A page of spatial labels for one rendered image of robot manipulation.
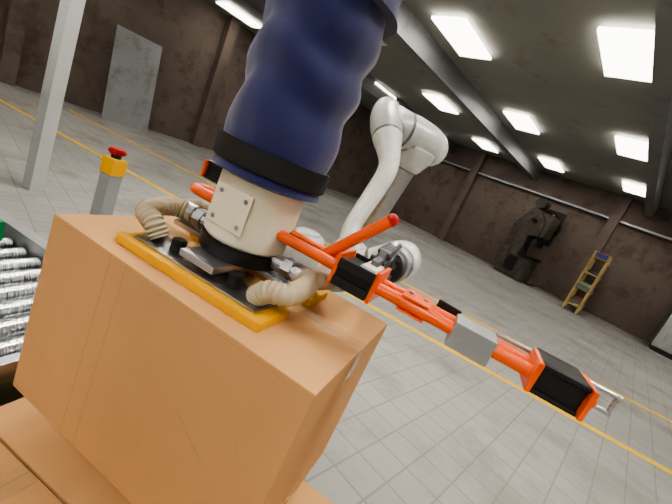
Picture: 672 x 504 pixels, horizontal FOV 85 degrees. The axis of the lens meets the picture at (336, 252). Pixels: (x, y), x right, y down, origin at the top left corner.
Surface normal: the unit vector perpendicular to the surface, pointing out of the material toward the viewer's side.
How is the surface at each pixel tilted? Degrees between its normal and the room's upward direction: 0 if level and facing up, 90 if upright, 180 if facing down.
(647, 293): 90
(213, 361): 90
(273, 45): 108
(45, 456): 0
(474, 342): 90
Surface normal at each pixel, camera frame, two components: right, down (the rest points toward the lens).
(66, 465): 0.39, -0.89
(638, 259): -0.64, -0.08
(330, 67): 0.53, 0.07
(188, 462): -0.38, 0.07
